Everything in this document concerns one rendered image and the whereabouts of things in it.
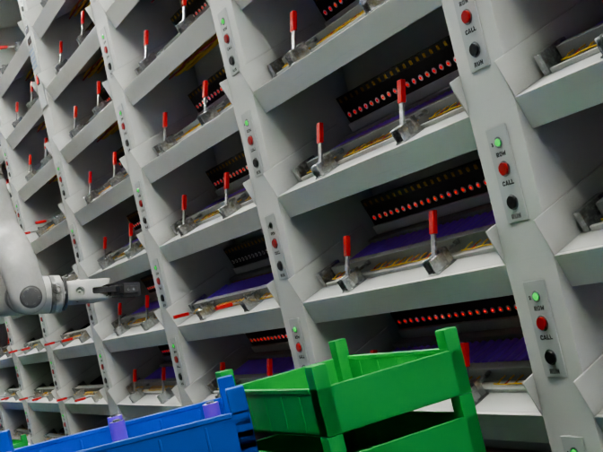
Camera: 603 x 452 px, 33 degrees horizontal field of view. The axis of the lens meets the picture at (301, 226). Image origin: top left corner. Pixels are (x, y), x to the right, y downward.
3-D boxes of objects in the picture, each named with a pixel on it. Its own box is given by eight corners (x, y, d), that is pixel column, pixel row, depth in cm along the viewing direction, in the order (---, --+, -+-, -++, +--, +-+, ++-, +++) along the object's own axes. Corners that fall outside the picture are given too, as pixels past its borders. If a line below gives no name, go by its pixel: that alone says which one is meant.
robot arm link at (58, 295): (51, 273, 223) (65, 273, 224) (43, 277, 231) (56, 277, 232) (54, 311, 222) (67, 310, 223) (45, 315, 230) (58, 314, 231)
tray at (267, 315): (292, 326, 194) (266, 284, 193) (187, 342, 248) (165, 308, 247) (367, 269, 203) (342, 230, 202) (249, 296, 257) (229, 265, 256)
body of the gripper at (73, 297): (62, 274, 223) (112, 273, 228) (51, 279, 233) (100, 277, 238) (64, 308, 223) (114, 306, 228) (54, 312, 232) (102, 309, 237)
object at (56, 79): (105, 40, 260) (74, -7, 259) (53, 101, 314) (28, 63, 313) (168, 6, 269) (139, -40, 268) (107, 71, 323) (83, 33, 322)
